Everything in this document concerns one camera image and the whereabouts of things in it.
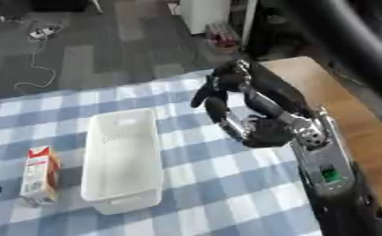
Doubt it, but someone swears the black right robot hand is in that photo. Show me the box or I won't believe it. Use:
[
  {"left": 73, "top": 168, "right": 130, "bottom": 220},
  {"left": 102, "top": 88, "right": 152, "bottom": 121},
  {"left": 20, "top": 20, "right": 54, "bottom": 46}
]
[{"left": 189, "top": 58, "right": 330, "bottom": 149}]

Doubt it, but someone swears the white plastic box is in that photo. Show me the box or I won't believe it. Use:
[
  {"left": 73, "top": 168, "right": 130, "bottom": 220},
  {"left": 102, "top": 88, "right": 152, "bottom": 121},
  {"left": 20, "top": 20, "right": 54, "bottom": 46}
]
[{"left": 79, "top": 107, "right": 165, "bottom": 216}]

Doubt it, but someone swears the pack of red bottles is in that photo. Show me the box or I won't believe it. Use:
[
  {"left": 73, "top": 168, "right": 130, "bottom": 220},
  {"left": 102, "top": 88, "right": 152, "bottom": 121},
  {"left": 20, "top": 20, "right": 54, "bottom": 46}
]
[{"left": 205, "top": 21, "right": 242, "bottom": 53}]

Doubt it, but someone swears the white cabinet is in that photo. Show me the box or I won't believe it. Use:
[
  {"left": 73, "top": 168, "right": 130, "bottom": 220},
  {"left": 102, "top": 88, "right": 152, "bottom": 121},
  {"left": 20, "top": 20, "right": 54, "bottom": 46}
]
[{"left": 178, "top": 0, "right": 233, "bottom": 35}]

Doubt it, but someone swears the white power strip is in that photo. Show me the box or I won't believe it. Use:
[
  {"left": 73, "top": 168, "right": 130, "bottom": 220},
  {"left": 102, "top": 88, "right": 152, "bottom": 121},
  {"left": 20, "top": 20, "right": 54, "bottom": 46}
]
[{"left": 28, "top": 25, "right": 62, "bottom": 41}]

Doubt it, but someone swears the white and red carton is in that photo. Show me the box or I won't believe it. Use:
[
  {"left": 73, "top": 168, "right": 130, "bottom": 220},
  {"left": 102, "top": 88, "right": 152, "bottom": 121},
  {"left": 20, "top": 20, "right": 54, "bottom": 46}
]
[{"left": 18, "top": 146, "right": 62, "bottom": 207}]

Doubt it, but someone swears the white cable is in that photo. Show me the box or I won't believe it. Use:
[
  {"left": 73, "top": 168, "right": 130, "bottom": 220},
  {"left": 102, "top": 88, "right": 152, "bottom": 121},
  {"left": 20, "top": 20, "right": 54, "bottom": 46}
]
[{"left": 13, "top": 34, "right": 59, "bottom": 92}]

